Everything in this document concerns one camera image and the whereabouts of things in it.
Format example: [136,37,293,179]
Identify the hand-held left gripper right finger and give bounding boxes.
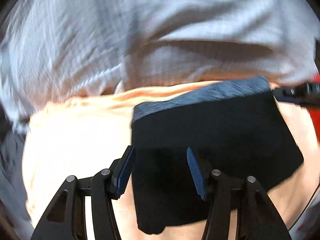
[187,147,293,240]

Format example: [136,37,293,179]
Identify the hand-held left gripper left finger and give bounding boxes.
[30,145,136,240]

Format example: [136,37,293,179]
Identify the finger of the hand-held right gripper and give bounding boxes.
[296,82,320,96]
[272,87,320,108]

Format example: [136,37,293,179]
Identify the black pants with blue trim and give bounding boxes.
[131,76,304,235]

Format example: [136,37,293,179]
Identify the grey white striped duvet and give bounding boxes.
[0,0,318,133]

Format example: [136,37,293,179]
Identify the red embroidered pillow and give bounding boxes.
[309,105,320,137]

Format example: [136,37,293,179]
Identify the dark grey jacket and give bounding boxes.
[0,130,32,228]

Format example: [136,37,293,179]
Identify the peach blanket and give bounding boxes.
[21,80,320,240]

